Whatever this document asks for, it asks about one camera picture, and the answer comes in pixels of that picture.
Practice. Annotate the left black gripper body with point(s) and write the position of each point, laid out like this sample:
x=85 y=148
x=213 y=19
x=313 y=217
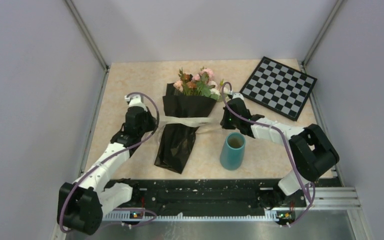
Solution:
x=148 y=124

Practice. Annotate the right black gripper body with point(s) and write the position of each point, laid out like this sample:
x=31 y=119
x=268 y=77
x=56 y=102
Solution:
x=228 y=121

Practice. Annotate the flower bouquet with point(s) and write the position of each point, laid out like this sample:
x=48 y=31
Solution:
x=187 y=104

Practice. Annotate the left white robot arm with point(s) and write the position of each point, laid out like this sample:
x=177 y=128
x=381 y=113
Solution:
x=83 y=203

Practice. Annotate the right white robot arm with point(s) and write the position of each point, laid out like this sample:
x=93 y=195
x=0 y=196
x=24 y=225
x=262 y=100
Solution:
x=310 y=152

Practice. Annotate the teal ceramic vase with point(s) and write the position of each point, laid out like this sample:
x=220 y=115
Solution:
x=233 y=151

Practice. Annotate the black white checkerboard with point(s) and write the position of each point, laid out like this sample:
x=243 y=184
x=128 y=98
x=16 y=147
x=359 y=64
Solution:
x=279 y=88

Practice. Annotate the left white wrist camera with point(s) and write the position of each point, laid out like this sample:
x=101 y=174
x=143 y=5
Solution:
x=135 y=100

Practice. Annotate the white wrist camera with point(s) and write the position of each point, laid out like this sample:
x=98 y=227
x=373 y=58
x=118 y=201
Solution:
x=135 y=100
x=236 y=95

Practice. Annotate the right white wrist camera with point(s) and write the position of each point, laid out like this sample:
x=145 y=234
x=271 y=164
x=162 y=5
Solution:
x=236 y=95

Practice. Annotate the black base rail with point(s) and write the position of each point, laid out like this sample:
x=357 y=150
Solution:
x=208 y=197

